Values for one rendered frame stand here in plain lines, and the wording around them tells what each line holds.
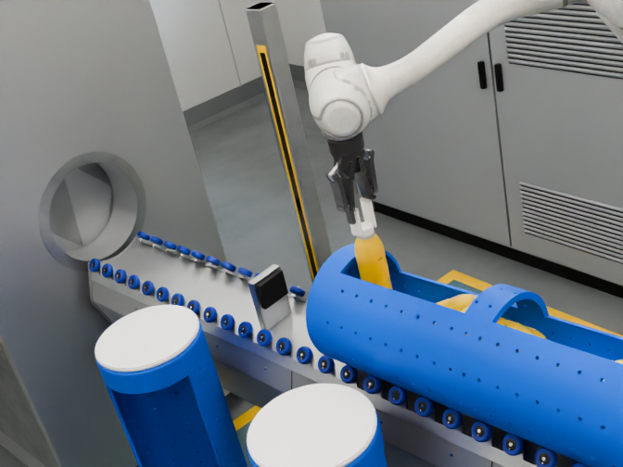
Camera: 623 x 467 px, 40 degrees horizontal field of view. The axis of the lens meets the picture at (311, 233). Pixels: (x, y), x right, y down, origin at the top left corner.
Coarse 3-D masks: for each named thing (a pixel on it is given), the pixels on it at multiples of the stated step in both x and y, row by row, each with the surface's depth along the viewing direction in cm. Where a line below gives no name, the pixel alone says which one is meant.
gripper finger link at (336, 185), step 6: (336, 174) 178; (330, 180) 180; (336, 180) 178; (336, 186) 180; (342, 186) 180; (336, 192) 181; (342, 192) 180; (336, 198) 182; (342, 198) 181; (336, 204) 183; (342, 204) 182; (342, 210) 183; (348, 210) 183
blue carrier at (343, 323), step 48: (336, 288) 192; (384, 288) 184; (432, 288) 204; (336, 336) 191; (384, 336) 181; (432, 336) 172; (480, 336) 166; (528, 336) 160; (576, 336) 179; (432, 384) 174; (480, 384) 165; (528, 384) 157; (576, 384) 151; (528, 432) 161; (576, 432) 152
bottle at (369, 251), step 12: (360, 240) 190; (372, 240) 189; (360, 252) 190; (372, 252) 189; (384, 252) 191; (360, 264) 192; (372, 264) 190; (384, 264) 192; (360, 276) 195; (372, 276) 192; (384, 276) 193
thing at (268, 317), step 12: (264, 276) 227; (276, 276) 228; (252, 288) 225; (264, 288) 225; (276, 288) 228; (264, 300) 226; (276, 300) 229; (264, 312) 229; (276, 312) 233; (288, 312) 236; (264, 324) 230
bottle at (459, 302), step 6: (462, 294) 188; (468, 294) 187; (444, 300) 191; (450, 300) 188; (456, 300) 186; (462, 300) 185; (468, 300) 185; (444, 306) 189; (450, 306) 187; (456, 306) 186; (462, 306) 185; (468, 306) 184
